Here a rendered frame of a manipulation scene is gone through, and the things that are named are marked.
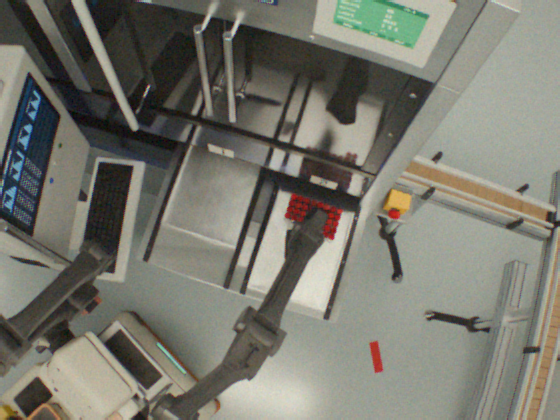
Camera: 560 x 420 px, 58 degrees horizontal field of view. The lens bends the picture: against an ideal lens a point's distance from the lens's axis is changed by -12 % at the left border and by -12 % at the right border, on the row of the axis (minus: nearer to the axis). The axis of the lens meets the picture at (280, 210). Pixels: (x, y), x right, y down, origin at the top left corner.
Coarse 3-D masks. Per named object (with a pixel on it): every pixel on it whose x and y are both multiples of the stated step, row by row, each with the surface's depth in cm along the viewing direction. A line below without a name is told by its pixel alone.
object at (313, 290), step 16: (272, 224) 190; (288, 224) 191; (272, 240) 189; (336, 240) 190; (272, 256) 188; (320, 256) 188; (336, 256) 189; (256, 272) 186; (272, 272) 186; (304, 272) 187; (320, 272) 187; (256, 288) 182; (304, 288) 185; (320, 288) 186; (304, 304) 181; (320, 304) 184
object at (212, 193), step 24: (192, 168) 194; (216, 168) 194; (240, 168) 195; (192, 192) 192; (216, 192) 192; (240, 192) 193; (168, 216) 189; (192, 216) 190; (216, 216) 190; (240, 216) 191; (216, 240) 185
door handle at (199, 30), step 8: (208, 16) 105; (200, 32) 102; (200, 40) 105; (200, 48) 108; (200, 56) 111; (200, 64) 114; (208, 64) 116; (200, 72) 119; (208, 72) 119; (208, 80) 122; (208, 88) 126; (216, 88) 138; (208, 96) 129; (216, 96) 138; (208, 104) 134; (208, 112) 138
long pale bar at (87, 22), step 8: (72, 0) 98; (80, 0) 99; (80, 8) 101; (80, 16) 104; (88, 16) 105; (88, 24) 107; (88, 32) 110; (96, 32) 112; (96, 40) 114; (96, 48) 117; (104, 48) 120; (104, 56) 121; (104, 64) 124; (104, 72) 129; (112, 72) 130; (112, 80) 133; (112, 88) 137; (120, 88) 139; (120, 96) 142; (120, 104) 146; (128, 104) 149; (128, 112) 152; (136, 112) 161; (128, 120) 157; (136, 128) 164
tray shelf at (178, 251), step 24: (264, 168) 195; (264, 192) 193; (288, 192) 194; (312, 192) 194; (336, 192) 194; (360, 216) 193; (144, 240) 187; (168, 240) 187; (192, 240) 188; (360, 240) 191; (168, 264) 185; (192, 264) 186; (216, 264) 186; (240, 288) 185; (312, 312) 184; (336, 312) 184
